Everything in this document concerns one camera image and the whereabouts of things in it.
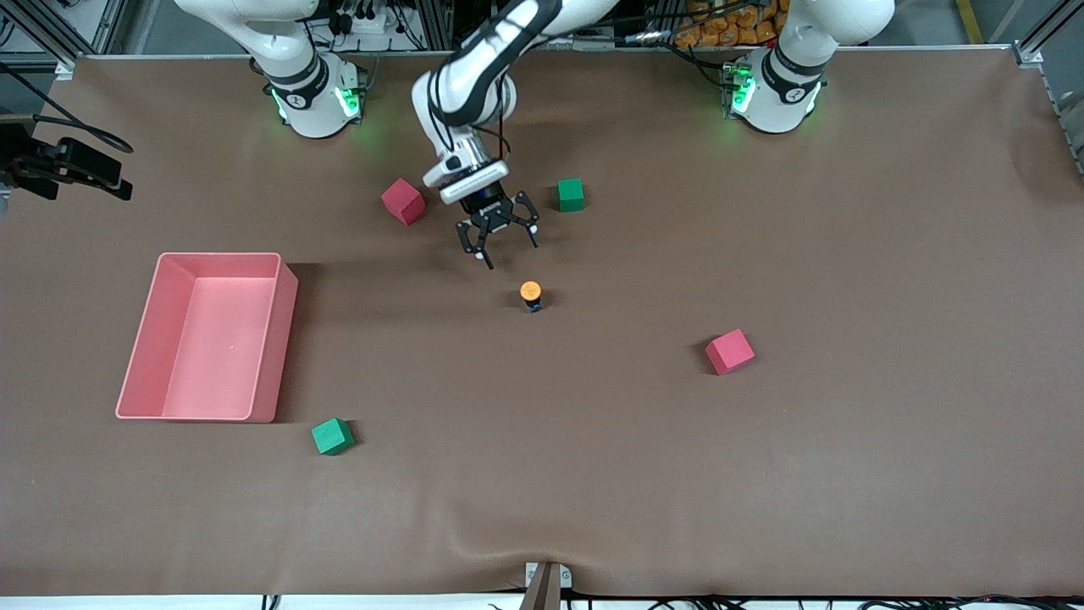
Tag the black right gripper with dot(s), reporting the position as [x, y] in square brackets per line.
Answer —
[15, 140]

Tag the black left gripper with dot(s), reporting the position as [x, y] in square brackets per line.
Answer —
[493, 218]

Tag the orange capped push button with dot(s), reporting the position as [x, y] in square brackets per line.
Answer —
[531, 292]

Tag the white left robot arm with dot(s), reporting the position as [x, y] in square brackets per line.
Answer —
[461, 93]

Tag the green foam cube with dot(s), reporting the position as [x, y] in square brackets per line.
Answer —
[571, 195]
[330, 437]

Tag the pink foam cube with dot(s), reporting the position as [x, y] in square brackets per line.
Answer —
[728, 352]
[402, 201]

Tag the pink plastic tray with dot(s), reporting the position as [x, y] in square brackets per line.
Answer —
[212, 356]

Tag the white power strip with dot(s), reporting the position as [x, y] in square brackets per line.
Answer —
[368, 21]

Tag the brown table cover mat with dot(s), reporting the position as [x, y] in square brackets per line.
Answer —
[542, 466]

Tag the pile of orange items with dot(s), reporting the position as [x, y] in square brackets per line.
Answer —
[720, 30]

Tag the aluminium frame profile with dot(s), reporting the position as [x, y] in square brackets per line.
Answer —
[63, 69]
[1029, 55]

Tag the aluminium frame post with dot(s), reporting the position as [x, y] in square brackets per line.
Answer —
[436, 25]

